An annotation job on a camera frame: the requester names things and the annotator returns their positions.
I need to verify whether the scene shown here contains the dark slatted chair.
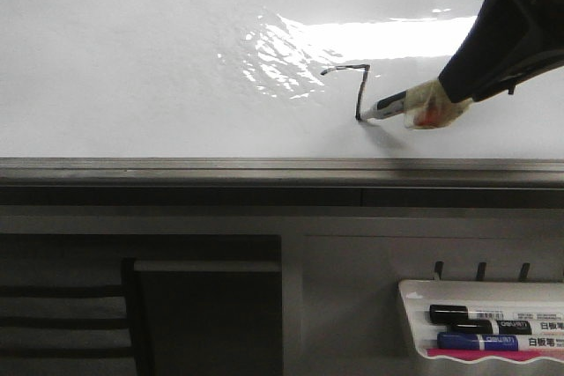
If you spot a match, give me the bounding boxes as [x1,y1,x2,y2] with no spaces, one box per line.
[1,258,155,375]

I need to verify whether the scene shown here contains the black hook left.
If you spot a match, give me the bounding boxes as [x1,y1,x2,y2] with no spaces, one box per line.
[434,261,444,281]

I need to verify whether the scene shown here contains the white plastic marker tray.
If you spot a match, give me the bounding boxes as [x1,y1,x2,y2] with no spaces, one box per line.
[399,280,563,375]

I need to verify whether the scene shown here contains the black hook middle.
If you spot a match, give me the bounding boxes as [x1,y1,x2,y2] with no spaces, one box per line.
[475,262,487,282]

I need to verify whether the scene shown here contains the black hook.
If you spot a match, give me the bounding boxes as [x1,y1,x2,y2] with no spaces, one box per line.
[475,262,487,282]
[434,261,444,281]
[518,262,531,282]

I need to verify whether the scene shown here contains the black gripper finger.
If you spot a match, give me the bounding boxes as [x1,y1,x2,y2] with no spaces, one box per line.
[471,42,563,102]
[438,0,533,103]

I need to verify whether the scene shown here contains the black capped marker upper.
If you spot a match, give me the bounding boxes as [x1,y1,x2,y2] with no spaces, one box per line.
[429,305,563,323]

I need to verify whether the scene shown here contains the dark cabinet box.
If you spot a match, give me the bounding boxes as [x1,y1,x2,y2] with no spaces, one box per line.
[139,271,284,375]

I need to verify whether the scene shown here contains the blue capped whiteboard marker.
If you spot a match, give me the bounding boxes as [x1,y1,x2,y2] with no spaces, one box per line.
[436,331,564,351]

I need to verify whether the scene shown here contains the black capped marker middle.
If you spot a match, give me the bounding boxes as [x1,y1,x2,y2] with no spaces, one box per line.
[449,319,564,336]

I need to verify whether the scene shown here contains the black and white whiteboard marker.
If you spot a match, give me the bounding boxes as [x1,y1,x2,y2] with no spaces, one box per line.
[355,78,473,129]

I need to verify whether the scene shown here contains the black hook right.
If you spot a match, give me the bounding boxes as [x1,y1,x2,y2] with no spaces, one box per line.
[518,262,531,282]

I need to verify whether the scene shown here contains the black capped marker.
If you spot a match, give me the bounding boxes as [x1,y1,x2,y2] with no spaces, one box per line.
[429,305,563,323]
[449,319,564,336]

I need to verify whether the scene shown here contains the white whiteboard with metal frame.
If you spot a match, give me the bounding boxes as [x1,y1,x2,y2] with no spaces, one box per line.
[1,0,563,208]

